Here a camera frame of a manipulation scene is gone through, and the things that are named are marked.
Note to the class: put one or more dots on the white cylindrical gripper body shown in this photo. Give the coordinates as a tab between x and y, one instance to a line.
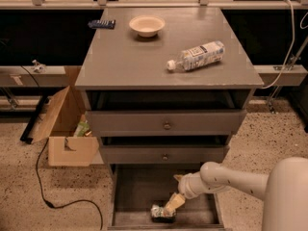
185	186

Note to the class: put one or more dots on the grey open bottom drawer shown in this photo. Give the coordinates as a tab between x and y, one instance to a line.
138	187

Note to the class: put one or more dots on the green packet in box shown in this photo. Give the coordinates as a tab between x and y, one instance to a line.
81	129

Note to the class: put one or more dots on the metal stand right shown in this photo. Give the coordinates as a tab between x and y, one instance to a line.
284	72

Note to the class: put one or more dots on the open cardboard box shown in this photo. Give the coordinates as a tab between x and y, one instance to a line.
59	122

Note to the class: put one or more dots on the clear plastic water bottle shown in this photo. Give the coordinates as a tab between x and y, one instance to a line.
198	57

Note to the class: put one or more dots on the grey drawer cabinet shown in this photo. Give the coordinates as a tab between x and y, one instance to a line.
125	72

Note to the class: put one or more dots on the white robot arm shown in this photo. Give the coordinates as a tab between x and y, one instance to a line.
284	191

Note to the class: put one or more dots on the grey middle drawer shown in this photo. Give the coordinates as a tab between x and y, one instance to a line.
162	155

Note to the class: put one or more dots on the small clear object on ledge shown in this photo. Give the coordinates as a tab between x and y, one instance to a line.
38	67

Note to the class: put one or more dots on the grey top drawer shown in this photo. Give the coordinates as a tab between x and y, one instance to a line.
164	123

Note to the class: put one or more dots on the white bowl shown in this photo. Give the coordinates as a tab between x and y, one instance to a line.
147	26

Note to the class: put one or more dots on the crushed 7up can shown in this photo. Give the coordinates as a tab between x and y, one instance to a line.
160	214

